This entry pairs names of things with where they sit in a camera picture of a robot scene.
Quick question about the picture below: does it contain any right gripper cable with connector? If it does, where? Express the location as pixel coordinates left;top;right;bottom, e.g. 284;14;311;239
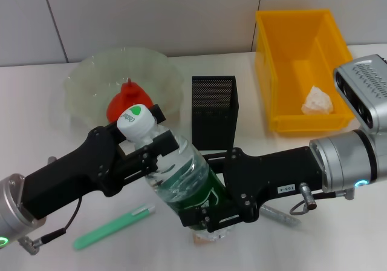
289;181;355;216

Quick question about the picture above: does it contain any clear water bottle green label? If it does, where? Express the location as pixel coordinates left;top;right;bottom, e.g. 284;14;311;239
116;103;240;243

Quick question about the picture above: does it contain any gripper cable with connector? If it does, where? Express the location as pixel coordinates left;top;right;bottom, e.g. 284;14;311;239
18;197;83;255
289;181;355;216

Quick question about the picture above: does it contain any grey marker pen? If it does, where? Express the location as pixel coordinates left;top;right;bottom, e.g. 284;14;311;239
259;204;303;227

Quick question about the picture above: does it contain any white paper ball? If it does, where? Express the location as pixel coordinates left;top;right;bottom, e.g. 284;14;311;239
301;85;335;115

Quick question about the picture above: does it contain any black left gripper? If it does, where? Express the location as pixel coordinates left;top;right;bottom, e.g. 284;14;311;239
24;125;143;221

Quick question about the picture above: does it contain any green pen white tip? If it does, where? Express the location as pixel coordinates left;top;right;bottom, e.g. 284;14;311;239
72;203;157;252

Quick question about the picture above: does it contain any black mesh pen holder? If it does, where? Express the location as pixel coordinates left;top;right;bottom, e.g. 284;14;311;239
191;75;239;151

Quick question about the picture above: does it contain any left gripper cable with connector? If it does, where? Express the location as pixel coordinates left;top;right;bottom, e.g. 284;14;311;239
18;197;83;255

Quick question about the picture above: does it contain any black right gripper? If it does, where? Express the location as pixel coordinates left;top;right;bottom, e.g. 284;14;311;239
179;146;326;233

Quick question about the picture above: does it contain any yellow plastic bin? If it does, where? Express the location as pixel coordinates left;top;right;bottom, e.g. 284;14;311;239
255;8;363;134

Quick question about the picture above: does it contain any red-orange toy orange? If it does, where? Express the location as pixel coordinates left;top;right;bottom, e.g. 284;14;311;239
107;77;152;123

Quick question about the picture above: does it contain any pale green glass fruit plate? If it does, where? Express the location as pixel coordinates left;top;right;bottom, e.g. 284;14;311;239
62;47;186;127

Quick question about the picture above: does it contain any beige eraser with barcode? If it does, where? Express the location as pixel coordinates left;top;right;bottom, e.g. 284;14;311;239
192;233;212;246

